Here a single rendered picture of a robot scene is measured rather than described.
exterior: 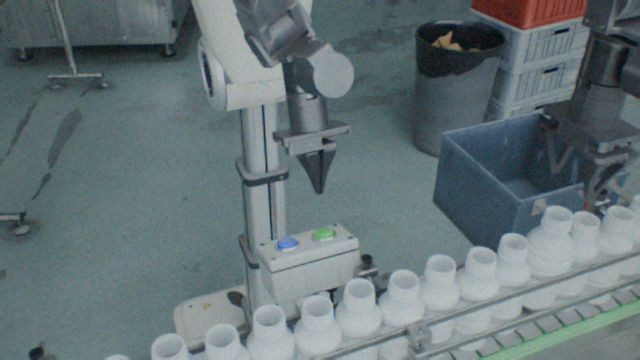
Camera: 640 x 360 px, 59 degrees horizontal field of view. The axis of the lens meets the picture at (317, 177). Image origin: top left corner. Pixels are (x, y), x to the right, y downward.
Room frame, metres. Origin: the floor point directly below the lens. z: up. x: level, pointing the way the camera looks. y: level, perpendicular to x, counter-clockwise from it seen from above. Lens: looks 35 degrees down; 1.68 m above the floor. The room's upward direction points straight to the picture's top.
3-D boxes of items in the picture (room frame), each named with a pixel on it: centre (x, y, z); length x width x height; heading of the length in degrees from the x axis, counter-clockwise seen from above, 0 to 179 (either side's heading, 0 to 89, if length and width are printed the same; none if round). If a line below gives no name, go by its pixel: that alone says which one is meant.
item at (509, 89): (3.05, -1.19, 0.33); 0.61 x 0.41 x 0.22; 118
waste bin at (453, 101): (2.75, -0.72, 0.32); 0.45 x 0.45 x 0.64
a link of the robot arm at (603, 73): (0.59, -0.33, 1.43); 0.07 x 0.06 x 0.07; 23
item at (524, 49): (3.05, -1.19, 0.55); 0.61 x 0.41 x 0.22; 119
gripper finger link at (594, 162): (0.58, -0.34, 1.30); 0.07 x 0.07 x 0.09; 22
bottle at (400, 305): (0.51, -0.11, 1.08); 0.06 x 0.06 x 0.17
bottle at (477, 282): (0.56, -0.22, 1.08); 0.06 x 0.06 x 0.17
